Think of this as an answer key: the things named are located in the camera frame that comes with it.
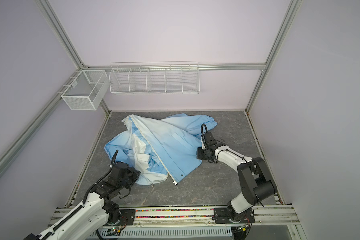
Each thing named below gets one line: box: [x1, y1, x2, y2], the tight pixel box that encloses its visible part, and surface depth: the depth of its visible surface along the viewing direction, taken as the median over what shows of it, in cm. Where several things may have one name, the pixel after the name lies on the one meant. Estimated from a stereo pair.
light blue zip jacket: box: [104, 113, 218, 186], surface depth 93 cm
